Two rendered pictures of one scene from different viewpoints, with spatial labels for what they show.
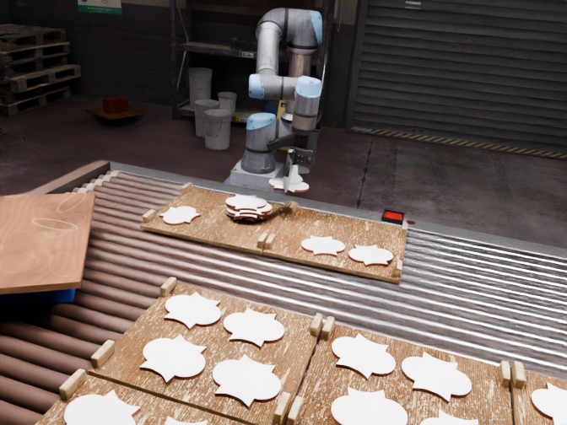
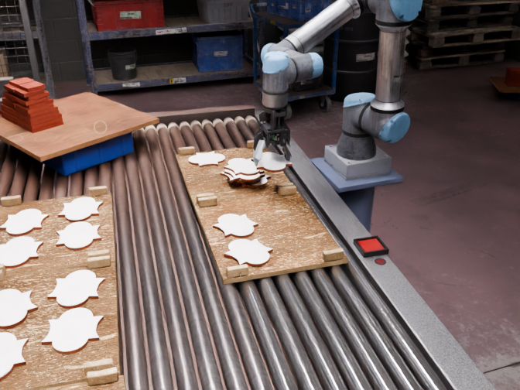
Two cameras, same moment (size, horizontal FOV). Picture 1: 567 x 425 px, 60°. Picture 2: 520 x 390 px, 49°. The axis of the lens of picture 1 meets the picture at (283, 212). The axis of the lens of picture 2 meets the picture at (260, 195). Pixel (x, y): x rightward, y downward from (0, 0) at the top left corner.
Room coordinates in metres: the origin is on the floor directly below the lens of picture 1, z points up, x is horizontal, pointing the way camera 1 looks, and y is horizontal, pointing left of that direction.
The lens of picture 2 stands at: (0.68, -1.42, 1.82)
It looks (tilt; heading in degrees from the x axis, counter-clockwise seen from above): 28 degrees down; 60
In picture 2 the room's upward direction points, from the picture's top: straight up
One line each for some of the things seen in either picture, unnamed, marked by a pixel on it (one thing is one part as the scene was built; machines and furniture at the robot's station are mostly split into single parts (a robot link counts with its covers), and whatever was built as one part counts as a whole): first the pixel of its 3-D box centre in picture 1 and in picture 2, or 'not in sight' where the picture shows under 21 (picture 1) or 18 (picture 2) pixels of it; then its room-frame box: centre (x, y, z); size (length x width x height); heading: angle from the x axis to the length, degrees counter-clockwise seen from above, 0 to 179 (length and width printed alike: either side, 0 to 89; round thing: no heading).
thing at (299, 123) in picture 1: (304, 121); (275, 98); (1.53, -0.04, 1.28); 0.08 x 0.08 x 0.05
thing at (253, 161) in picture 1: (258, 156); (357, 140); (2.00, 0.12, 0.99); 0.15 x 0.15 x 0.10
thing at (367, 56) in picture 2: not in sight; (352, 50); (4.28, 2.98, 0.44); 0.59 x 0.59 x 0.88
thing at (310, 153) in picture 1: (302, 146); (275, 124); (1.53, -0.04, 1.20); 0.09 x 0.08 x 0.12; 75
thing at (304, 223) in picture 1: (339, 240); (265, 232); (1.41, -0.19, 0.93); 0.41 x 0.35 x 0.02; 76
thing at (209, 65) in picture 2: not in sight; (217, 49); (3.35, 4.11, 0.32); 0.50 x 0.41 x 0.37; 166
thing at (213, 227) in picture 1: (220, 217); (232, 173); (1.51, 0.21, 0.93); 0.41 x 0.35 x 0.02; 75
